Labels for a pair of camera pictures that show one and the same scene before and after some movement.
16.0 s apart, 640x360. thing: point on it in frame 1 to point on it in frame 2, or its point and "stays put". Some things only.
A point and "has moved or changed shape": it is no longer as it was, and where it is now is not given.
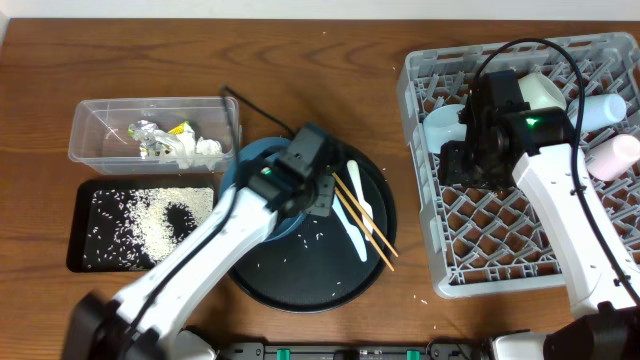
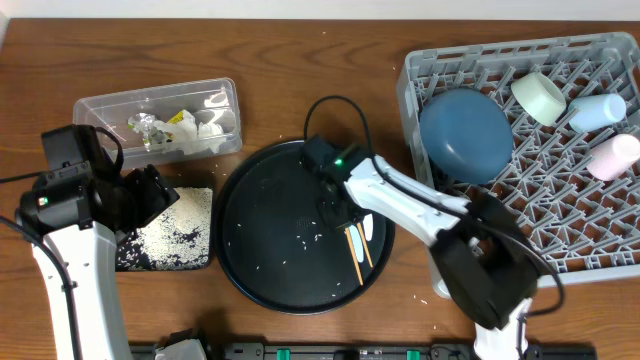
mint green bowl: x=539 y=92 stays put
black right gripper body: x=467 y=166 to x=335 y=217
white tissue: x=208 y=146 has moved or changed shape
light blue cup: x=598 y=110 stays put
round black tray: x=333 y=259 stays put
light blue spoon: x=353 y=230 stays put
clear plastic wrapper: x=149 y=135 has moved or changed shape
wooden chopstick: x=364 y=228 to x=354 y=254
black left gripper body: x=324 y=188 to x=146 y=196
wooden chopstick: x=366 y=217 to x=365 y=243
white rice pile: x=134 y=229 stays put
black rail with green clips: x=433 y=350 stays put
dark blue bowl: x=284 y=224 has moved or changed shape
